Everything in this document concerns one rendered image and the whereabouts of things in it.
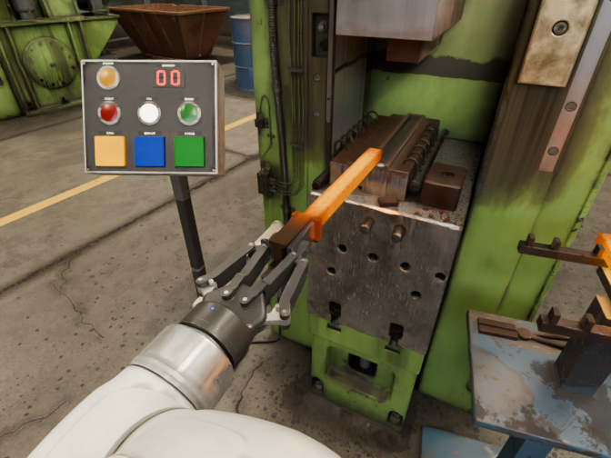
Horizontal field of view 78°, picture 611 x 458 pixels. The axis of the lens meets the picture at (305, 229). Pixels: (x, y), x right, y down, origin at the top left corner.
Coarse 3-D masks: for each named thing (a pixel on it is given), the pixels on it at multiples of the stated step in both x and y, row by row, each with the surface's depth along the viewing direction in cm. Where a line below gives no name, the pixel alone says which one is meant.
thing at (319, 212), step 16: (368, 160) 76; (352, 176) 69; (336, 192) 64; (320, 208) 59; (336, 208) 63; (288, 224) 53; (304, 224) 53; (320, 224) 56; (272, 240) 50; (288, 240) 50
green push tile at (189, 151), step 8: (176, 136) 93; (184, 136) 93; (192, 136) 93; (200, 136) 93; (176, 144) 93; (184, 144) 93; (192, 144) 93; (200, 144) 93; (176, 152) 93; (184, 152) 93; (192, 152) 93; (200, 152) 93; (176, 160) 93; (184, 160) 93; (192, 160) 93; (200, 160) 93
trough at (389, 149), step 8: (408, 120) 119; (416, 120) 120; (400, 128) 111; (408, 128) 114; (400, 136) 108; (392, 144) 103; (384, 152) 99; (392, 152) 99; (384, 160) 95; (376, 168) 91; (384, 168) 91
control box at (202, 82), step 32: (96, 64) 92; (128, 64) 92; (160, 64) 92; (192, 64) 92; (96, 96) 93; (128, 96) 93; (160, 96) 93; (192, 96) 93; (224, 96) 100; (96, 128) 94; (128, 128) 94; (160, 128) 93; (192, 128) 93; (224, 128) 100; (128, 160) 94; (224, 160) 101
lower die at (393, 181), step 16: (384, 128) 113; (416, 128) 111; (352, 144) 105; (368, 144) 102; (384, 144) 99; (400, 144) 99; (336, 160) 96; (352, 160) 94; (400, 160) 93; (416, 160) 94; (336, 176) 97; (368, 176) 93; (384, 176) 91; (400, 176) 89; (368, 192) 95; (384, 192) 93; (400, 192) 91
